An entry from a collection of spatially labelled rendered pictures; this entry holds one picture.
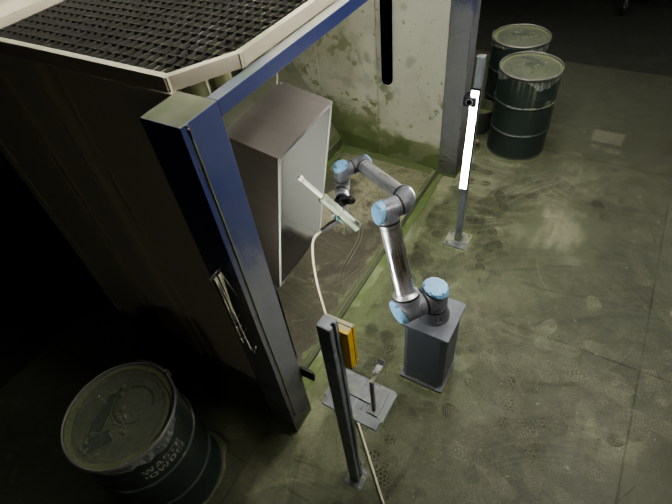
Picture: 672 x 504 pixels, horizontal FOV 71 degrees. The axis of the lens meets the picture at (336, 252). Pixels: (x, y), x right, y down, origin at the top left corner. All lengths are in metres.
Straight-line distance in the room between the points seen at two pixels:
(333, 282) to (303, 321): 0.44
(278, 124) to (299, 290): 1.63
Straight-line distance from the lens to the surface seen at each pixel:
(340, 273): 3.93
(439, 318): 2.85
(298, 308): 3.76
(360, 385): 2.50
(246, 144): 2.54
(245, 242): 1.94
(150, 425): 2.61
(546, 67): 5.00
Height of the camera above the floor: 3.02
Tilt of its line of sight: 47 degrees down
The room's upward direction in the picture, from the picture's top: 8 degrees counter-clockwise
